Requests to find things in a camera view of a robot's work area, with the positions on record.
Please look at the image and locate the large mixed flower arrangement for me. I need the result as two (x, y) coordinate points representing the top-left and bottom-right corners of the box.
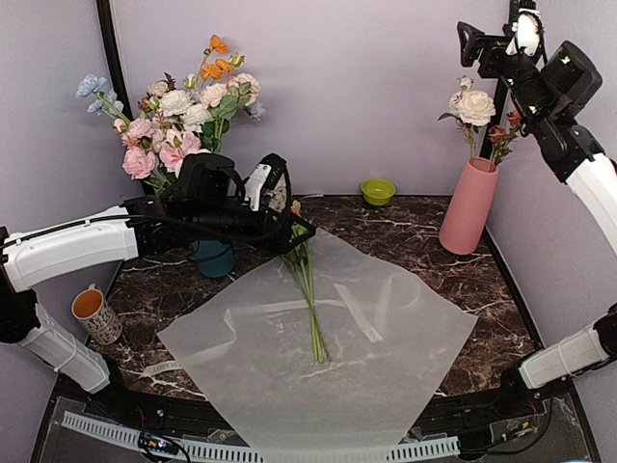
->
(75, 35), (265, 194)

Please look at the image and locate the patterned mug orange inside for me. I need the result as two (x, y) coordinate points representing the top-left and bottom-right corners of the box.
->
(71, 284), (122, 345)

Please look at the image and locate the white rose stem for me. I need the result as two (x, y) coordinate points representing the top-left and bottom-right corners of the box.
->
(438, 75), (496, 158)

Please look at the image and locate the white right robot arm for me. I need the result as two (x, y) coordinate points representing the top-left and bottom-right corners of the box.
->
(457, 1), (616, 419)

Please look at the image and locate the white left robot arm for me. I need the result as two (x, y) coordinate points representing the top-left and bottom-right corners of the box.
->
(1, 150), (315, 421)

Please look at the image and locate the white translucent wrapping paper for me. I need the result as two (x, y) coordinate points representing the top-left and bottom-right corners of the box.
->
(159, 231), (476, 462)

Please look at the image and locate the teal cylindrical vase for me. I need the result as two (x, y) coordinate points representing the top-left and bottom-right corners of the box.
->
(193, 240), (235, 279)

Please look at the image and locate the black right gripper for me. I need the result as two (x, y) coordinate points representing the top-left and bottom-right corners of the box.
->
(456, 21), (555, 127)

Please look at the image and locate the black left frame post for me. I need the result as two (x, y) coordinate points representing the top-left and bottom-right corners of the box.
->
(95, 0), (160, 204)

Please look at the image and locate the pink tall vase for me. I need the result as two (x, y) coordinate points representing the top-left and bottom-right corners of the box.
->
(439, 157), (498, 256)

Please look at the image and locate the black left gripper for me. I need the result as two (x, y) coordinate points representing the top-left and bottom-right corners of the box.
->
(188, 201), (316, 255)

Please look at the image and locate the rust brown rose stem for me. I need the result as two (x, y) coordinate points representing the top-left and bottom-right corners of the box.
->
(488, 109), (522, 167)

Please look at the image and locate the cream printed ribbon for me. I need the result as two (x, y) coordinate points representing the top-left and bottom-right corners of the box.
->
(140, 284), (383, 377)

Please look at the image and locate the white paper bouquet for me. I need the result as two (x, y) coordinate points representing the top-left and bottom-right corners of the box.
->
(268, 186), (332, 364)

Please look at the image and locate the lime green bowl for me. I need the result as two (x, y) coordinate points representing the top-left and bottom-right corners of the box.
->
(361, 178), (396, 206)

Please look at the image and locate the black front table rail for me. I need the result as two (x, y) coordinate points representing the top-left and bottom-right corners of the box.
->
(102, 386), (524, 437)

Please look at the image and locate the white slotted cable duct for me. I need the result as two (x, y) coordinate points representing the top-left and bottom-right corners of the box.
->
(61, 412), (461, 462)

